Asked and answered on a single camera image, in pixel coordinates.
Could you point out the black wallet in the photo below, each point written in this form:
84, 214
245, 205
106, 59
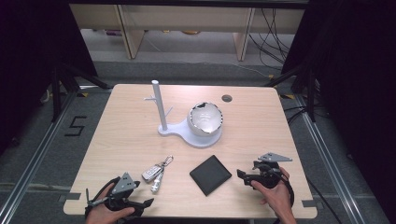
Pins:
210, 175

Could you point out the person's left hand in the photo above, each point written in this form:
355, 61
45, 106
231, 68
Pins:
107, 215

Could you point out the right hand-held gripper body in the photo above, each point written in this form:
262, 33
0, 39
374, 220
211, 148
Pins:
268, 174

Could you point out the grey tape strip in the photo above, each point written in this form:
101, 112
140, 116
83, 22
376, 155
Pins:
308, 203
70, 196

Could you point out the silver car key with keyring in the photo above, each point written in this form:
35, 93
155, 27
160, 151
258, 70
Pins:
151, 173

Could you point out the white hook stand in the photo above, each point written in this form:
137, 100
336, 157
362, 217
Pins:
159, 105

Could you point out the white round bowl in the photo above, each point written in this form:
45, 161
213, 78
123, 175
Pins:
205, 119

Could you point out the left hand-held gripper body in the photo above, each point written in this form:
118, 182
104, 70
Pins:
124, 184

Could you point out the person's right hand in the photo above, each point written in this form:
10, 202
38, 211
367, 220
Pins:
278, 197

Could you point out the light wooden desk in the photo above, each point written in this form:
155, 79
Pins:
93, 17

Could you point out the black curtain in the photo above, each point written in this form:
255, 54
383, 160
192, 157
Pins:
31, 62
358, 77

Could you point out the yellow floor tape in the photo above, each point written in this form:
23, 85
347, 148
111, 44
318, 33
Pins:
82, 94
288, 96

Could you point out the aluminium floor rail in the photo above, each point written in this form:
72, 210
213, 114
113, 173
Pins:
327, 155
34, 158

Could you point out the black metal stand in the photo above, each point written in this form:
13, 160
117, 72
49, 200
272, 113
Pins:
56, 93
310, 93

